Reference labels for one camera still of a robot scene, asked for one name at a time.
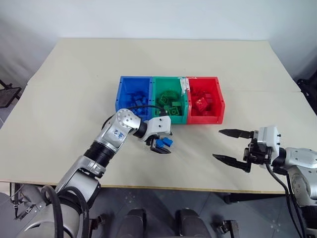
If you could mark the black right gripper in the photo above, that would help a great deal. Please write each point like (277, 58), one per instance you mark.
(256, 153)

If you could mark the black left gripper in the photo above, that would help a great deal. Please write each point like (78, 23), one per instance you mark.
(150, 143)

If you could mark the blue toy building block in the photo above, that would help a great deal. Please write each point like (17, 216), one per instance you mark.
(143, 101)
(165, 142)
(140, 111)

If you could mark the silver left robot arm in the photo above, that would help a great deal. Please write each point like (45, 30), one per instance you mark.
(116, 135)

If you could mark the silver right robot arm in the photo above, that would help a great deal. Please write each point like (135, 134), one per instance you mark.
(298, 161)

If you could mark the light green building block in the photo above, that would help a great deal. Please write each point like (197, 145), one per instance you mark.
(174, 111)

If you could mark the green toy building block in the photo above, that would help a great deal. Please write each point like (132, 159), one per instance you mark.
(163, 100)
(176, 103)

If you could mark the dark green arched block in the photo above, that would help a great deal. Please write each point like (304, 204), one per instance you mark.
(169, 94)

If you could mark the large red building block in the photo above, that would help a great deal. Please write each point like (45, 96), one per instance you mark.
(201, 103)

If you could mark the green plastic bin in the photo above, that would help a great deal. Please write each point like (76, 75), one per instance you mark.
(164, 84)

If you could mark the red toy building block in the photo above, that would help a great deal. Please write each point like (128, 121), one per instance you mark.
(208, 95)

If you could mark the white tape strip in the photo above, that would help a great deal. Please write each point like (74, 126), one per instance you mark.
(183, 85)

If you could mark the blue plastic bin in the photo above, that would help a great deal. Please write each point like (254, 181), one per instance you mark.
(133, 84)

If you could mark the red plastic bin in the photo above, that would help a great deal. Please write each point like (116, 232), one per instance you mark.
(205, 84)

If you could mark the dark rounded shape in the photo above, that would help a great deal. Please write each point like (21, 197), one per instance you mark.
(189, 223)
(135, 223)

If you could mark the grey robot torso shell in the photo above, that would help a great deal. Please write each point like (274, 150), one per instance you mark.
(27, 218)

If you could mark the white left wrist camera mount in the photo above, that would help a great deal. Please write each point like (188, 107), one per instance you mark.
(160, 124)

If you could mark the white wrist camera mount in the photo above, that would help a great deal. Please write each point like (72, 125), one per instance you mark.
(160, 124)
(268, 137)

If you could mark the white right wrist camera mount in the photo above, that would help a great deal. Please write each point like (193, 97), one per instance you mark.
(268, 137)

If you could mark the black metal frame stand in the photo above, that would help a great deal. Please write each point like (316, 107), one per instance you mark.
(8, 95)

